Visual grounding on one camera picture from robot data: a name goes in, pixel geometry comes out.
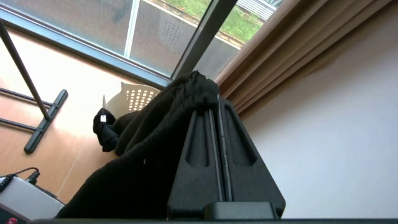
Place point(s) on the black garment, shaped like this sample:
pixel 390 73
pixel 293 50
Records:
pixel 140 174
pixel 107 137

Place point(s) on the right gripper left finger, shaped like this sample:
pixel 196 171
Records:
pixel 199 186

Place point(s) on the white laundry basket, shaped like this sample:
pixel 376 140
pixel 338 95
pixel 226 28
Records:
pixel 136 98

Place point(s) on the black clothes rack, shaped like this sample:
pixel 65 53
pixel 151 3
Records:
pixel 46 119

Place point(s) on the window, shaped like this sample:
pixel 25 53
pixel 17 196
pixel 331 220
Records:
pixel 93 25

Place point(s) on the brown curtain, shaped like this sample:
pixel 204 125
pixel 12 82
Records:
pixel 295 46

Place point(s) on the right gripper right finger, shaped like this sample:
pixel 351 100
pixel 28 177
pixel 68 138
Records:
pixel 252 183

